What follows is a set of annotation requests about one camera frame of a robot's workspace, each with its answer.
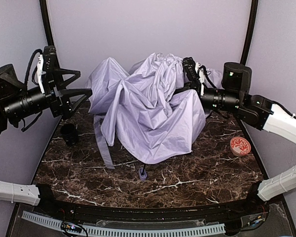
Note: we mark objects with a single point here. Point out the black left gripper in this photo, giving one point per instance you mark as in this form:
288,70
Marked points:
55,89

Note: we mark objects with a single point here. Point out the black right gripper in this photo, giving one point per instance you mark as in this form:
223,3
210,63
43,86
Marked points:
196,82

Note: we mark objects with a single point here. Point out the lavender folding umbrella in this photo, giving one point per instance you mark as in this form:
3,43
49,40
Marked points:
142,110

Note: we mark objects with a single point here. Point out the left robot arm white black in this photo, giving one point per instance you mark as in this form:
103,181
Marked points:
19,100

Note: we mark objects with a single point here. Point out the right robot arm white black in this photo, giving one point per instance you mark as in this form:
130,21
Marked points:
254,110

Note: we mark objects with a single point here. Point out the dark mug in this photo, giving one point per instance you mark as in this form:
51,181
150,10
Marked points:
69,134

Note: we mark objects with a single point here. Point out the red white patterned bowl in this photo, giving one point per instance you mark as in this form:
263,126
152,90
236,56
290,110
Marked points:
239,146

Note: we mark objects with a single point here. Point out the right black corner post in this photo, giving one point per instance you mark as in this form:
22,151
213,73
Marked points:
249,32

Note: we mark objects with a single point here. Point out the black corner post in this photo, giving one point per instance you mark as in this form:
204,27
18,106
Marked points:
46,22
249,32

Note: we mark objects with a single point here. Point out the left black corner post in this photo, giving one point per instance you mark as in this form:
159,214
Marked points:
46,22

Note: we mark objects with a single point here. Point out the grey slotted cable duct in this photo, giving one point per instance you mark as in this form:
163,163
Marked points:
123,229

